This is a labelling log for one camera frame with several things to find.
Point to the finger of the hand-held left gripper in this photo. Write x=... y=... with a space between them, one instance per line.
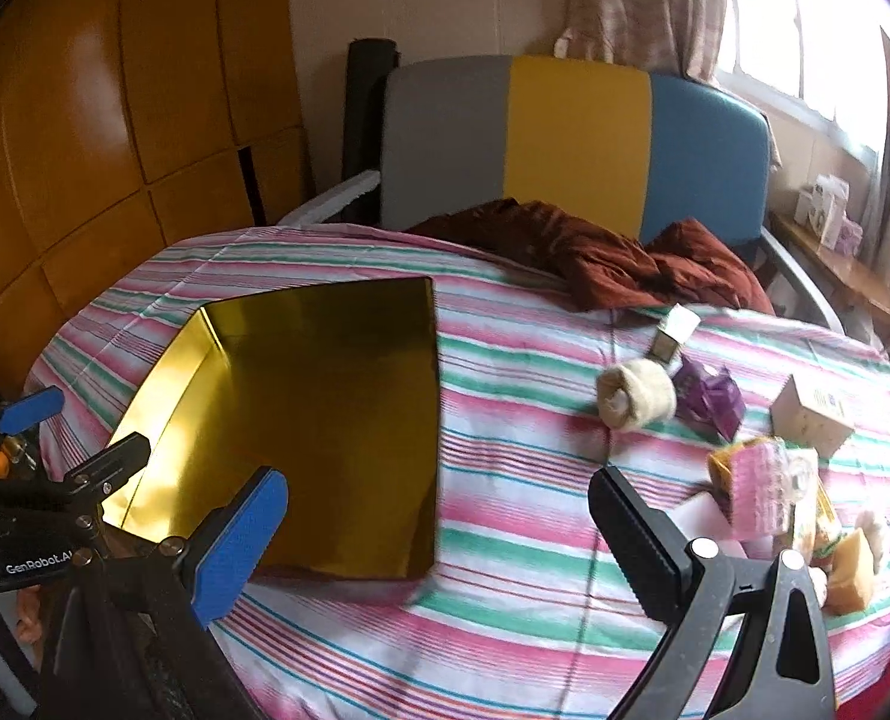
x=111 y=461
x=33 y=409

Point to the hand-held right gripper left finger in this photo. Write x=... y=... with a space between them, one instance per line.
x=239 y=547

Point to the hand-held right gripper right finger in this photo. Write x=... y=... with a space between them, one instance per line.
x=632 y=540

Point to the pink yellow packet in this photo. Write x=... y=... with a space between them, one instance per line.
x=756 y=487

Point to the cream towel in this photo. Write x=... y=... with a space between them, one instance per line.
x=636 y=394

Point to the purple snack packet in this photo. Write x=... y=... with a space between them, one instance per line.
x=691 y=386
x=724 y=401

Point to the golden tin box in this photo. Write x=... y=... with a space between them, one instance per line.
x=325 y=390

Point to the yellow snack packet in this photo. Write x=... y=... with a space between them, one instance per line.
x=812 y=517

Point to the small green white box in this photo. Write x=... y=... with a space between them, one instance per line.
x=674 y=334

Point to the beige carton box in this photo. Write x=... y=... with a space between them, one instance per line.
x=812 y=416

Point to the white packet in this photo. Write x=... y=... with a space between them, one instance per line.
x=876 y=532

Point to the person's left hand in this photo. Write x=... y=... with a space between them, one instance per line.
x=29 y=619

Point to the striped bedsheet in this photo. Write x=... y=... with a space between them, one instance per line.
x=527 y=465

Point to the red-brown crumpled cloth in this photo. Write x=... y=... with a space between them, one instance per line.
x=602 y=255

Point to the wooden wardrobe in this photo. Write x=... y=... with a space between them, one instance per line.
x=115 y=127

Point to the wooden side table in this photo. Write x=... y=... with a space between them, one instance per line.
x=842 y=270

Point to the small white carton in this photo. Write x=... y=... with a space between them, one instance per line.
x=802 y=210

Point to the small purple box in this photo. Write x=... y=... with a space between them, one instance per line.
x=853 y=238

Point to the tall white carton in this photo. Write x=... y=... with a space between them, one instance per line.
x=829 y=210

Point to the grey yellow blue headboard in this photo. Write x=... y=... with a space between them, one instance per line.
x=580 y=142

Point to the window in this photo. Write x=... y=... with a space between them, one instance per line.
x=790 y=30

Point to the grey bed rail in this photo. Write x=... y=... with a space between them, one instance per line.
x=797 y=270

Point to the white bed rail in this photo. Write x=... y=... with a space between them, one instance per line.
x=332 y=199

